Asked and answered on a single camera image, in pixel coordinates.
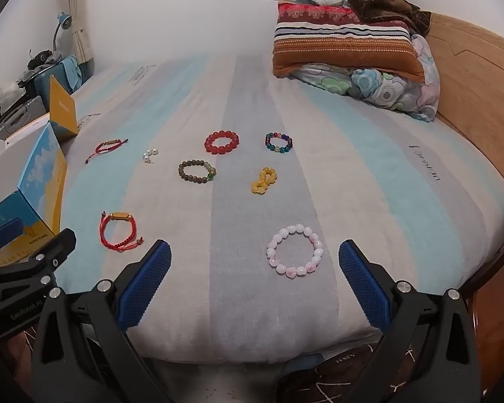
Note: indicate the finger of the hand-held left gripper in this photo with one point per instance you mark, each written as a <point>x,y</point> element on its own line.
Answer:
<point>61,243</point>
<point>4,233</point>

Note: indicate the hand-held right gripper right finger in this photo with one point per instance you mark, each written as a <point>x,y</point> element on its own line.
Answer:
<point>363,285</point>

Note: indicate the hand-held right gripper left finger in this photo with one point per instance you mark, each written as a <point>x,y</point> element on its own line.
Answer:
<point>145,285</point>

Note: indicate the white cardboard box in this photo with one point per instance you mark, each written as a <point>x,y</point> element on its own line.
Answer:
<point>46,168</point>

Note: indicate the dark patterned rug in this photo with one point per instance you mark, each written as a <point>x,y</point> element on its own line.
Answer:
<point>332,373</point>

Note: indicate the grey case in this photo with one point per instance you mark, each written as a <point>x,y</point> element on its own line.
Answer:
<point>19,113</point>

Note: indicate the teal suitcase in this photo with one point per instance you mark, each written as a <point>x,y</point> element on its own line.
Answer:
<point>42,86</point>

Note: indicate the light blue cloth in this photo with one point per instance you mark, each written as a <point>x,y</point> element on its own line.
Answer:
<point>72,71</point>

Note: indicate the dark cloth pile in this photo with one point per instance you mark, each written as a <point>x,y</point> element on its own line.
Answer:
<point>42,58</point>

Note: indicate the floral pillow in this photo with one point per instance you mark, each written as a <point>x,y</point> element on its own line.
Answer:
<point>386,88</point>

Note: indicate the striped bed sheet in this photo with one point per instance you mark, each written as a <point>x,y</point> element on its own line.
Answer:
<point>243,92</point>

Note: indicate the blue desk lamp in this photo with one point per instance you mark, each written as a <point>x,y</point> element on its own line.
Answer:
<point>64,20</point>

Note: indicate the beige curtain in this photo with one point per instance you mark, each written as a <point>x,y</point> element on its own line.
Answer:
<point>77,12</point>

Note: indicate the striped red brown pillow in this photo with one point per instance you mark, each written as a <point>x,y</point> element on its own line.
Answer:
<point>344,46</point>

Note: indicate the brown patterned blanket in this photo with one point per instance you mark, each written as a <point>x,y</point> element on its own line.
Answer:
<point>378,0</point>

